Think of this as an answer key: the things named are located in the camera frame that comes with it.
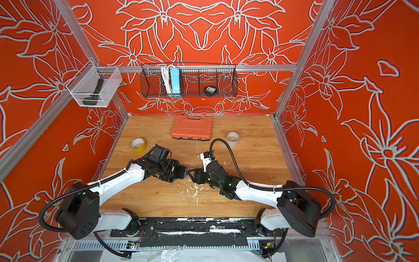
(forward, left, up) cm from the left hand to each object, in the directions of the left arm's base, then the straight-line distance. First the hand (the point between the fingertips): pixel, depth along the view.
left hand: (182, 167), depth 85 cm
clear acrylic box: (+33, +53, +26) cm, 68 cm away
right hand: (-4, -5, +6) cm, 9 cm away
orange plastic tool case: (+31, -5, -3) cm, 31 cm away
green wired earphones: (-11, -8, -7) cm, 15 cm away
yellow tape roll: (+17, +33, -7) cm, 38 cm away
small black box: (+41, -12, +21) cm, 48 cm away
